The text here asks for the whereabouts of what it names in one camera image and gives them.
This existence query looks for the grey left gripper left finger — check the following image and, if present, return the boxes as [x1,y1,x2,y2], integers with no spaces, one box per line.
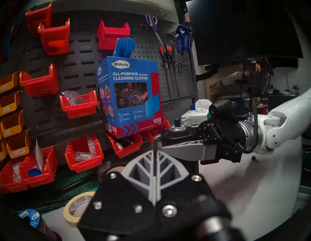
[121,151,156,206]

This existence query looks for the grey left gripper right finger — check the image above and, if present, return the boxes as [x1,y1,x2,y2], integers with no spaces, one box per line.
[155,151,190,206]

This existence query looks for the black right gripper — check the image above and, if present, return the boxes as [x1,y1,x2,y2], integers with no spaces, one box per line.
[160,119,246,165]

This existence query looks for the black cylindrical screwdriver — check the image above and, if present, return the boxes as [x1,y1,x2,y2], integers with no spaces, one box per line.
[159,119,200,175]

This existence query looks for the orange black screwdriver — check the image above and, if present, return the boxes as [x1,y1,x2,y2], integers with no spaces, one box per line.
[159,45,173,97]
[166,44,178,97]
[170,46,181,96]

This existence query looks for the green white tissue box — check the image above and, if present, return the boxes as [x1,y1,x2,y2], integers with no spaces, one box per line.
[181,99,213,128]

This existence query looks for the green cutting mat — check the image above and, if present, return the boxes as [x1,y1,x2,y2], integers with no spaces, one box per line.
[34,170,102,214]

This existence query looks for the blue cleaning cloths box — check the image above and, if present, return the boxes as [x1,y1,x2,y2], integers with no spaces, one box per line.
[95,57,163,139]

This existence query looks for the beige masking tape roll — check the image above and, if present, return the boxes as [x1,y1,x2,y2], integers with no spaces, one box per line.
[63,191,96,227]

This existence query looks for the dark perforated pegboard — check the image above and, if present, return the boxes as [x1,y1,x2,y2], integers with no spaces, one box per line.
[129,18,198,103]

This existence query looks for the blue microfiber cloth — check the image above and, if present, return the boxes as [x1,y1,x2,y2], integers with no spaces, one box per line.
[113,38,136,59]

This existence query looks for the yellow plastic parts bin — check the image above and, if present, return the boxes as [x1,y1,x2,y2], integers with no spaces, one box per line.
[6,129,31,159]
[0,90,21,116]
[0,140,8,161]
[0,72,20,94]
[0,110,25,138]

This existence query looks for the black computer monitor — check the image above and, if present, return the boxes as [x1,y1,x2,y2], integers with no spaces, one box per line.
[186,0,304,66]

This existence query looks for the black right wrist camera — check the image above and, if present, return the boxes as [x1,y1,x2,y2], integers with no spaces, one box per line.
[209,99,240,122]

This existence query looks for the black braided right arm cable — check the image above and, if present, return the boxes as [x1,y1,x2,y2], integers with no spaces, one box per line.
[245,97,259,154]

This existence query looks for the blue handled pliers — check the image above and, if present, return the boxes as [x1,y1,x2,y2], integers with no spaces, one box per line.
[175,20,195,56]

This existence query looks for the red wire spool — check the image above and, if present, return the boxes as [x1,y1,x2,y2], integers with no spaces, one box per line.
[18,209,61,241]

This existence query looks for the dark louvered wall panel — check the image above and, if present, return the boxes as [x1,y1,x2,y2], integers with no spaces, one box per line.
[0,10,114,146]

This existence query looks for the purple handled scissors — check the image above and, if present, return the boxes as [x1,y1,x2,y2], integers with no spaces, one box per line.
[145,13,167,54]

